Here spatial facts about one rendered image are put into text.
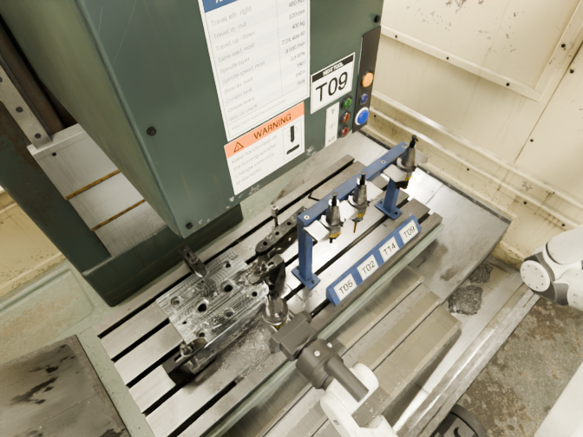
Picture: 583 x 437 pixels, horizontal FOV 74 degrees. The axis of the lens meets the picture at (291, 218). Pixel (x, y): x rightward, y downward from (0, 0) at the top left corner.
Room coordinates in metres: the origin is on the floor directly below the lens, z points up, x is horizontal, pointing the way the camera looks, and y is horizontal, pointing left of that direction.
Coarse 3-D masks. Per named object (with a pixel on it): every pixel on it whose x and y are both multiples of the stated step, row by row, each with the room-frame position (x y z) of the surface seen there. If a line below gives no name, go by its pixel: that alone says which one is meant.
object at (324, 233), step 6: (312, 222) 0.66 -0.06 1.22; (318, 222) 0.66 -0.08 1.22; (306, 228) 0.64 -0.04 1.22; (312, 228) 0.64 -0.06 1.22; (318, 228) 0.64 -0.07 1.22; (324, 228) 0.64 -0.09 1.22; (312, 234) 0.62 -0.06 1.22; (318, 234) 0.62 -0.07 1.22; (324, 234) 0.62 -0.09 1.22; (330, 234) 0.62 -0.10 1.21; (318, 240) 0.60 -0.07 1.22; (324, 240) 0.60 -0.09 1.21
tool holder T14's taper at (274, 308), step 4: (268, 292) 0.41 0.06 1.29; (268, 296) 0.40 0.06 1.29; (268, 300) 0.39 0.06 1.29; (272, 300) 0.39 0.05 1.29; (276, 300) 0.39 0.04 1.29; (280, 300) 0.40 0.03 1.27; (268, 304) 0.39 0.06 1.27; (272, 304) 0.39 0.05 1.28; (276, 304) 0.39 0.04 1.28; (280, 304) 0.39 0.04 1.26; (268, 308) 0.39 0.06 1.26; (272, 308) 0.38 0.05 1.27; (276, 308) 0.38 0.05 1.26; (280, 308) 0.39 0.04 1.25; (284, 308) 0.40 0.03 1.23; (268, 312) 0.39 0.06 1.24; (272, 312) 0.38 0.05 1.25; (276, 312) 0.38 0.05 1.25; (280, 312) 0.38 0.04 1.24; (272, 316) 0.38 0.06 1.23; (276, 316) 0.38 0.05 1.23
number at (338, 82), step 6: (348, 66) 0.59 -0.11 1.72; (342, 72) 0.58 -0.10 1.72; (348, 72) 0.59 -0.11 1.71; (330, 78) 0.56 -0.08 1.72; (336, 78) 0.57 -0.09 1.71; (342, 78) 0.58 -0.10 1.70; (348, 78) 0.59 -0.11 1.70; (330, 84) 0.56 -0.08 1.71; (336, 84) 0.57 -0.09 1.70; (342, 84) 0.58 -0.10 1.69; (348, 84) 0.59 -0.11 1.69; (330, 90) 0.56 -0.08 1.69; (336, 90) 0.57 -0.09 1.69; (342, 90) 0.58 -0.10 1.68; (330, 96) 0.57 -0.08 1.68
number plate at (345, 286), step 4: (348, 276) 0.63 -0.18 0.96; (344, 280) 0.62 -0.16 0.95; (348, 280) 0.62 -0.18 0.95; (352, 280) 0.62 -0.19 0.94; (340, 284) 0.60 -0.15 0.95; (344, 284) 0.61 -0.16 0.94; (348, 284) 0.61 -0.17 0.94; (352, 284) 0.61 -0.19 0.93; (356, 284) 0.62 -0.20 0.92; (336, 288) 0.59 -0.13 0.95; (340, 288) 0.59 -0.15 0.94; (344, 288) 0.60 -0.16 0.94; (348, 288) 0.60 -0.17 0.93; (352, 288) 0.60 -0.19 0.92; (336, 292) 0.58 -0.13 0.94; (340, 292) 0.58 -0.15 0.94; (344, 292) 0.59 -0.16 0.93; (348, 292) 0.59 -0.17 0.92; (340, 296) 0.57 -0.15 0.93; (344, 296) 0.58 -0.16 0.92; (340, 300) 0.56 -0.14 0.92
